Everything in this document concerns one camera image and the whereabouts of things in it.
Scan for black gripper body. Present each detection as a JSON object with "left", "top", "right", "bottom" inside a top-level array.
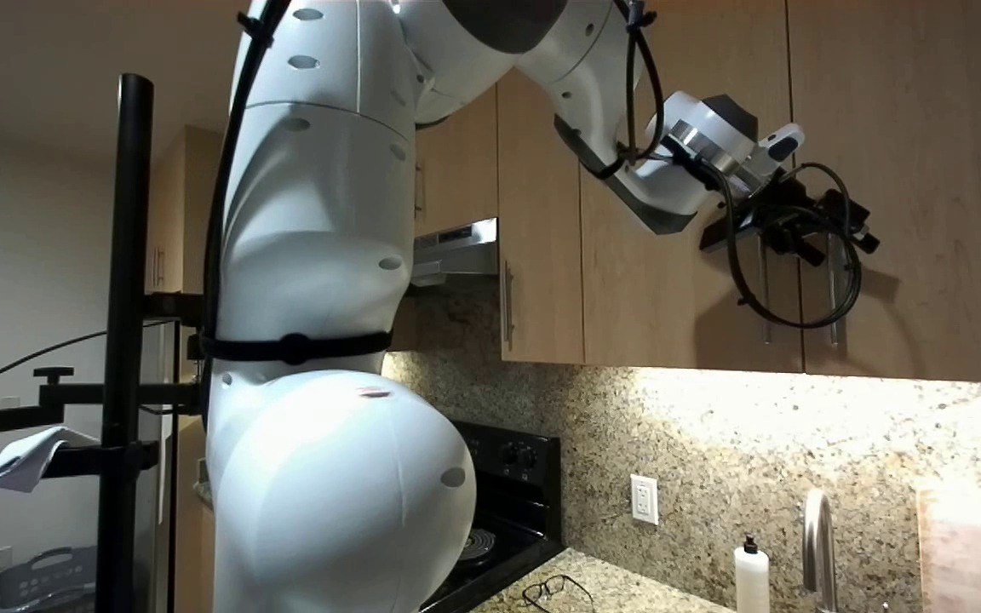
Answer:
[{"left": 739, "top": 179, "right": 836, "bottom": 238}]

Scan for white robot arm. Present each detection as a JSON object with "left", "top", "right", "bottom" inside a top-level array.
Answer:
[{"left": 202, "top": 0, "right": 874, "bottom": 613}]

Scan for narrow wooden cabinet door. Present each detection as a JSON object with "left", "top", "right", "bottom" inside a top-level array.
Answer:
[{"left": 498, "top": 77, "right": 582, "bottom": 365}]

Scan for chrome kitchen faucet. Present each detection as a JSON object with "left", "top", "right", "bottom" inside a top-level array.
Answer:
[{"left": 802, "top": 491, "right": 838, "bottom": 613}]

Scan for stainless range hood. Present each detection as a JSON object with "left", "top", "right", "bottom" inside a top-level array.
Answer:
[{"left": 411, "top": 218, "right": 502, "bottom": 287}]

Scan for wooden cabinets above hood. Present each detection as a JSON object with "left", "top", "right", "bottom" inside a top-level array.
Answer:
[{"left": 417, "top": 91, "right": 498, "bottom": 234}]

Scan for white soap dispenser bottle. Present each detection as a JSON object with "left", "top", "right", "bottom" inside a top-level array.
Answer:
[{"left": 733, "top": 537, "right": 769, "bottom": 613}]

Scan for wooden cutting board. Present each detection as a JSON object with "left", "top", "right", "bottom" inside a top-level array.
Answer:
[{"left": 915, "top": 487, "right": 981, "bottom": 613}]

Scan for black stove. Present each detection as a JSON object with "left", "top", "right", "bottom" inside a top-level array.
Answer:
[{"left": 420, "top": 424, "right": 563, "bottom": 613}]

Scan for eyeglasses on counter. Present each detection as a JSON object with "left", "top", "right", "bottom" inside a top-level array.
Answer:
[{"left": 521, "top": 575, "right": 595, "bottom": 613}]

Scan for crumpled white paper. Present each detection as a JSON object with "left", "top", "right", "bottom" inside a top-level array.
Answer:
[{"left": 0, "top": 425, "right": 94, "bottom": 495}]

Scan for dark plastic basket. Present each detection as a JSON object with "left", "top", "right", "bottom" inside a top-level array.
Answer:
[{"left": 0, "top": 547, "right": 94, "bottom": 613}]

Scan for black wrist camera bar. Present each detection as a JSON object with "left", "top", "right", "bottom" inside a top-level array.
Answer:
[{"left": 701, "top": 123, "right": 808, "bottom": 249}]

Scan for wooden cabinet door with handle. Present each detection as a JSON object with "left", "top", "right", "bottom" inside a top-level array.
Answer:
[{"left": 582, "top": 155, "right": 802, "bottom": 372}]

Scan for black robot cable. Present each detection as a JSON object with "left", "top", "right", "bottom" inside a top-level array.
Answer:
[{"left": 556, "top": 0, "right": 870, "bottom": 335}]

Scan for white wall outlet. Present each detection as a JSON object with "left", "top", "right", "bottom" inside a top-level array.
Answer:
[{"left": 629, "top": 473, "right": 660, "bottom": 526}]

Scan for black metal stand frame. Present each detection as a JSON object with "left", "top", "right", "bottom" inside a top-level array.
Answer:
[{"left": 0, "top": 72, "right": 191, "bottom": 613}]

